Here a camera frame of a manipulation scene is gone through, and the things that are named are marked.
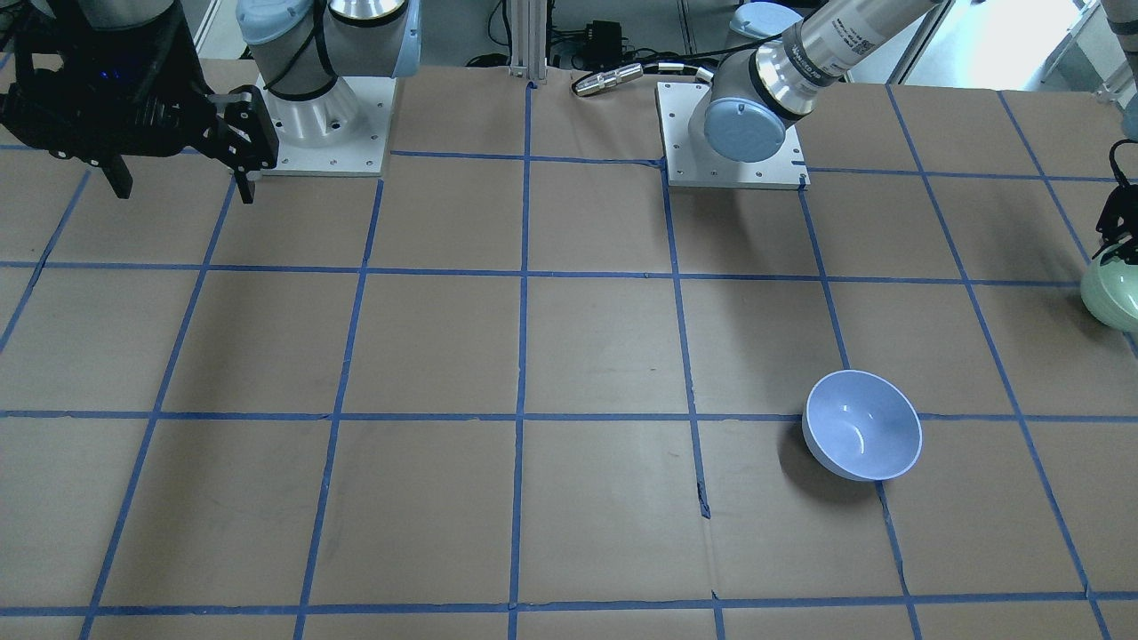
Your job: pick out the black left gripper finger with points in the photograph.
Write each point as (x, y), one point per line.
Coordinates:
(1117, 224)

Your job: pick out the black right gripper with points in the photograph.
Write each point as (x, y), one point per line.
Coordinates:
(184, 55)

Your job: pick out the green bowl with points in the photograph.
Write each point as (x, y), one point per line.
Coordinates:
(1109, 290)

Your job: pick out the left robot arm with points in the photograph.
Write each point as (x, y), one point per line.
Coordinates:
(761, 90)

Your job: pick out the blue bowl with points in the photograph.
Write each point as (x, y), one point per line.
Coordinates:
(861, 427)

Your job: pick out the brown paper table cover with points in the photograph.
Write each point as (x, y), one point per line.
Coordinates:
(519, 388)

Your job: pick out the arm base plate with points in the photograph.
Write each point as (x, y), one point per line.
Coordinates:
(726, 142)
(342, 134)

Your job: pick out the aluminium frame post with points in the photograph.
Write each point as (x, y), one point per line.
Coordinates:
(528, 40)

